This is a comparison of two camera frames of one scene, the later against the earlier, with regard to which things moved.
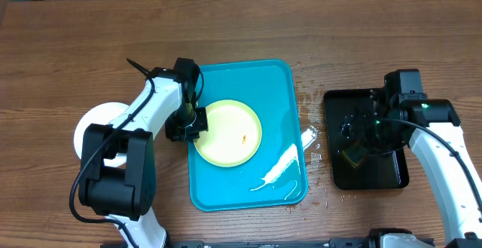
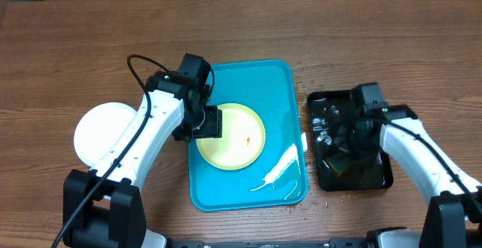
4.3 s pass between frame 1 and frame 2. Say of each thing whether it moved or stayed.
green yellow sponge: moved
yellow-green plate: stayed
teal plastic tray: stayed
